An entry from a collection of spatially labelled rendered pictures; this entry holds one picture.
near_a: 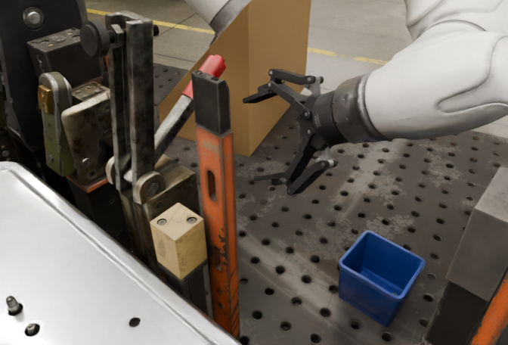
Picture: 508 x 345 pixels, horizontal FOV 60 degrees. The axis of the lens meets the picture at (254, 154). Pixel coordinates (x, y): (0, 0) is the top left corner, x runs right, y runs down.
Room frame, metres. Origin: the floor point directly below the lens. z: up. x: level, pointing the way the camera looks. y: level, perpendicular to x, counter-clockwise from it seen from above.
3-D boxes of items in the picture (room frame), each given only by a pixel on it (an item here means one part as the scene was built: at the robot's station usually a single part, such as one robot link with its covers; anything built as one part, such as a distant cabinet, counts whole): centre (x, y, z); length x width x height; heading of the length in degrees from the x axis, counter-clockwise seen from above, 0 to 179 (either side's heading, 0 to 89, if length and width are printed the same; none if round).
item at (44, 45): (0.55, 0.25, 0.91); 0.07 x 0.05 x 0.42; 140
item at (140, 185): (0.32, 0.10, 1.06); 0.03 x 0.01 x 0.03; 140
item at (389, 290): (0.46, -0.20, 0.74); 0.11 x 0.10 x 0.09; 50
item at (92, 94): (0.49, 0.22, 0.88); 0.11 x 0.09 x 0.37; 140
